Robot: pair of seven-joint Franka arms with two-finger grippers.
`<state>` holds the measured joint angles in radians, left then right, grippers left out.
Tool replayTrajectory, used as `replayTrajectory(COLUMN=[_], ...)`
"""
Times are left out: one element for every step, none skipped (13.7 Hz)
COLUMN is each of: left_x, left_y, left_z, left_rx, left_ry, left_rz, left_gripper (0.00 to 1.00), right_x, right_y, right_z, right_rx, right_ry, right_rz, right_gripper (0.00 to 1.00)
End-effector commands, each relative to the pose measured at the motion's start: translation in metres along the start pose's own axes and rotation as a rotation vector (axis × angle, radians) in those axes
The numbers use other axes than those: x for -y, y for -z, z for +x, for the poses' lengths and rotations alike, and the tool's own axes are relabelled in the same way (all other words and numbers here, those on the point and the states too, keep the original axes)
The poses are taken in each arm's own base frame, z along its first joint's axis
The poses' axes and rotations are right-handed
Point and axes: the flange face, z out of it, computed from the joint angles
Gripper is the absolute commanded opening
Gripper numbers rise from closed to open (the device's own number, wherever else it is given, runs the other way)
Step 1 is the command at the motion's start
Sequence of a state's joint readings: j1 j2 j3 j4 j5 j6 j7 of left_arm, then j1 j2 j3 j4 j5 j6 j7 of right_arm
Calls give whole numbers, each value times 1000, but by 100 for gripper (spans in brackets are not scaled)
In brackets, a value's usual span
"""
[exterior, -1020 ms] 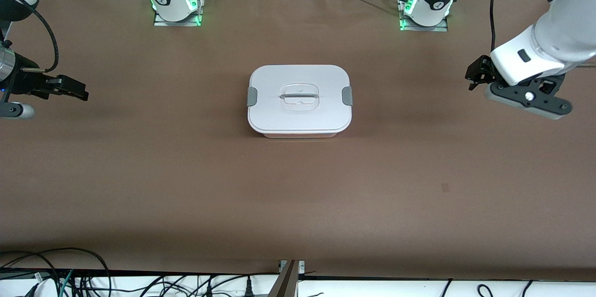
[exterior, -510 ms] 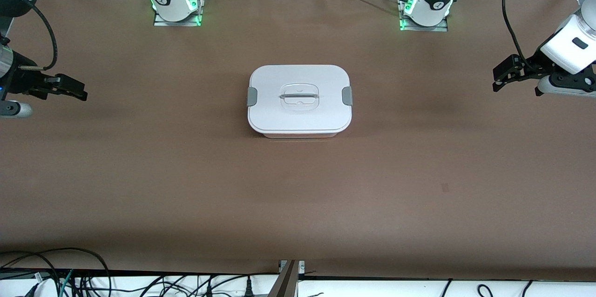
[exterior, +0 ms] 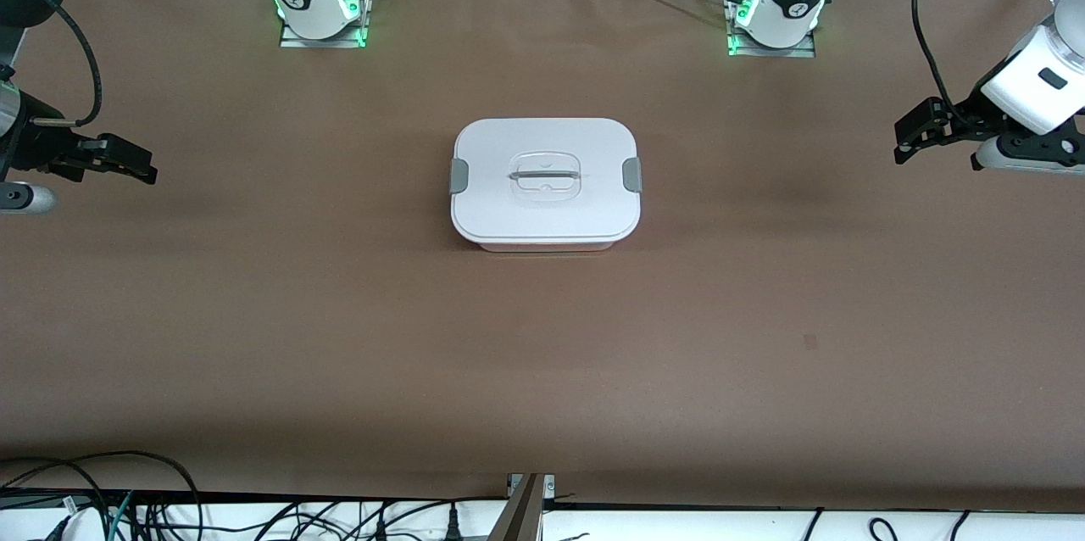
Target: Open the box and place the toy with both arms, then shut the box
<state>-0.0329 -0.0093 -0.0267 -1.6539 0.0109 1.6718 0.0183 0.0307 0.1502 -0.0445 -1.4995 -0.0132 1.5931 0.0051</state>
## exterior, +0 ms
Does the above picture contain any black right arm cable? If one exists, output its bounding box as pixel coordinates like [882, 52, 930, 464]
[0, 0, 104, 128]

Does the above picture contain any metal corner bracket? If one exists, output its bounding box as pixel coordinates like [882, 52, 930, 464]
[507, 473, 556, 498]

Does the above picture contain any brown table cover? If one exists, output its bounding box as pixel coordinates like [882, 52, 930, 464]
[0, 0, 1085, 512]

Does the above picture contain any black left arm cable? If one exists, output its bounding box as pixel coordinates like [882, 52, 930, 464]
[910, 0, 959, 114]

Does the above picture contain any black looped cable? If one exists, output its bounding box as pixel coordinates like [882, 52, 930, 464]
[0, 450, 204, 541]

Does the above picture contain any green cable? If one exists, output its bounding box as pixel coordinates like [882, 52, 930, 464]
[108, 490, 136, 541]

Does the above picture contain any white plastic box lid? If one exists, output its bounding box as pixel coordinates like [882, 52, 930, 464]
[450, 117, 643, 245]

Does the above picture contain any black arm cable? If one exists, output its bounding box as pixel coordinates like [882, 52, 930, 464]
[910, 0, 959, 114]
[0, 0, 104, 128]

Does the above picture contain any white bench shelf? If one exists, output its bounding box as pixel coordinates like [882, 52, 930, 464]
[0, 500, 1085, 541]

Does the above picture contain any aluminium frame post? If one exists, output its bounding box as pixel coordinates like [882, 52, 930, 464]
[500, 473, 548, 541]

